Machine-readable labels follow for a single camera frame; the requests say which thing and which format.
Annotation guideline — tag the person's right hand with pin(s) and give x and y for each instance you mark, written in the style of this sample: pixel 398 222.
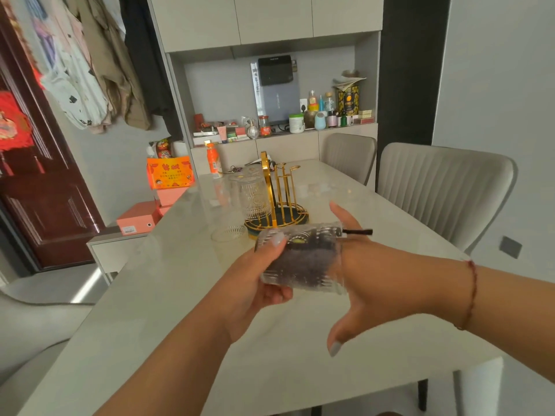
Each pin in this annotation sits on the person's right hand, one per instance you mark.
pixel 399 283

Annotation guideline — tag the person's left hand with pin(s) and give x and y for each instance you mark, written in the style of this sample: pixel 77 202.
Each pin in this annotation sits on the person's left hand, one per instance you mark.
pixel 243 294

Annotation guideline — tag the person's right thumb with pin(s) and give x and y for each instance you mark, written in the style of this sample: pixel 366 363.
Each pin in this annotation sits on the person's right thumb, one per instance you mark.
pixel 342 331

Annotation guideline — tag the person's left thumb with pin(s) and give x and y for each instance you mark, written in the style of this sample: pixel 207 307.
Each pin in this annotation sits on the person's left thumb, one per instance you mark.
pixel 266 253

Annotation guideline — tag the black cup brush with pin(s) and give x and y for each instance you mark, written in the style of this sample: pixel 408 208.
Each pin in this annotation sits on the black cup brush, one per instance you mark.
pixel 299 259

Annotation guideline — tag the clear ribbed glass cup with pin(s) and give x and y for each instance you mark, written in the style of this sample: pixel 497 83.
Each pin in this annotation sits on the clear ribbed glass cup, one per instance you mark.
pixel 251 194
pixel 227 231
pixel 303 281

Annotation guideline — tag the person's right forearm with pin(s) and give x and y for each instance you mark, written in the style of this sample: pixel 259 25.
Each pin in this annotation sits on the person's right forearm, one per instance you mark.
pixel 516 311

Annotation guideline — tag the person's left forearm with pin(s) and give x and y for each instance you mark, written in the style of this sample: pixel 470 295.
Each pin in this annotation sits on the person's left forearm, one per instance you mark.
pixel 173 368

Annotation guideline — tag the gold cup rack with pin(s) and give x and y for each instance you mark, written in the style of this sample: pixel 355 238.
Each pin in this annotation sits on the gold cup rack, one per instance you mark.
pixel 277 212

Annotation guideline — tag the bunch of keys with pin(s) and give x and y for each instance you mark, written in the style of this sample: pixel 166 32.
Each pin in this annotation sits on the bunch of keys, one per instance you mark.
pixel 234 170

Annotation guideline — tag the orange drink bottle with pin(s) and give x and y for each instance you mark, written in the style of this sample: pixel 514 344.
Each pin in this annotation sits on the orange drink bottle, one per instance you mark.
pixel 213 162

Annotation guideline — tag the pink cardboard box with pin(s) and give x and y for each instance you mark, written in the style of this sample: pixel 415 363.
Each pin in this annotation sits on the pink cardboard box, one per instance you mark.
pixel 136 218
pixel 170 197

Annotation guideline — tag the orange gift box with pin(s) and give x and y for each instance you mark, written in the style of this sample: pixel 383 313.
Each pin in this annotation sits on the orange gift box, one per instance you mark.
pixel 170 173

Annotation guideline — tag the red lid glass jar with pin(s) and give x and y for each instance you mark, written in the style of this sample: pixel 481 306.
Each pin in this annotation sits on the red lid glass jar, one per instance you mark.
pixel 264 126

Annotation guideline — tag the grey upholstered chair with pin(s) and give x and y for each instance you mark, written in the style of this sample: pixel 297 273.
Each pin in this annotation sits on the grey upholstered chair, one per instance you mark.
pixel 349 155
pixel 34 329
pixel 442 190

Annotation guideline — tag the white jar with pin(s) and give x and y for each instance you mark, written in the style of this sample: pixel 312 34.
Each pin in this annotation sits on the white jar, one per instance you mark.
pixel 296 124

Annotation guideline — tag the light blue bottle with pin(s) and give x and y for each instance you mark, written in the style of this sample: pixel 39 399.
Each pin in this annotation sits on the light blue bottle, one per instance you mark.
pixel 320 121

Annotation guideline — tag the snack bag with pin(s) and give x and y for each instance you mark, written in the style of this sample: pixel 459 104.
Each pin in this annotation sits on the snack bag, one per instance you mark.
pixel 163 148

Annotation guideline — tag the white side table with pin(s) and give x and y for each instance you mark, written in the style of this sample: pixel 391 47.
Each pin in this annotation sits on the white side table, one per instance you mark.
pixel 110 251

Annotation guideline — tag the black water dispenser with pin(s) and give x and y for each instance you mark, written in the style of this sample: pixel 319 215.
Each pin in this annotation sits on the black water dispenser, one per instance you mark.
pixel 277 90

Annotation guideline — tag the small boxes stack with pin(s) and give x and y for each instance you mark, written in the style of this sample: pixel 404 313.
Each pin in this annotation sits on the small boxes stack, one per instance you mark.
pixel 365 117

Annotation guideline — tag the yellow black tin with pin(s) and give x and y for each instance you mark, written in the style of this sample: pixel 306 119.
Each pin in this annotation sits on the yellow black tin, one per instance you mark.
pixel 348 100

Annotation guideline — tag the dark red door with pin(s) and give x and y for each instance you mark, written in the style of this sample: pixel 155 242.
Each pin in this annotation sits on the dark red door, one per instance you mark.
pixel 47 199

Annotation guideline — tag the beige coat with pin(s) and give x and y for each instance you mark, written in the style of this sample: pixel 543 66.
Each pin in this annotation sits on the beige coat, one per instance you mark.
pixel 117 73

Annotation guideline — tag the black coat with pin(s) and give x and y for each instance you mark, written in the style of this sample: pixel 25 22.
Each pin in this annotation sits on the black coat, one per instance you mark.
pixel 147 51

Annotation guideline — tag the white patterned garment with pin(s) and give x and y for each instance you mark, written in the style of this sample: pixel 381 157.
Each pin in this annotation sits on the white patterned garment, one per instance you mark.
pixel 69 77

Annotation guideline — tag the red hanging ornament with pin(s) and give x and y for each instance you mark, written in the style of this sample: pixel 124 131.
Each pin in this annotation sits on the red hanging ornament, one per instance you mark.
pixel 13 125

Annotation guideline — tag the grey wall socket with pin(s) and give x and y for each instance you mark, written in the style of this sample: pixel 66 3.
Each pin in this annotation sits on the grey wall socket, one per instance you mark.
pixel 510 247

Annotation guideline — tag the grey wall cabinet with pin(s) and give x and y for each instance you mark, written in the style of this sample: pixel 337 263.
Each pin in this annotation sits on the grey wall cabinet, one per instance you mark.
pixel 269 21

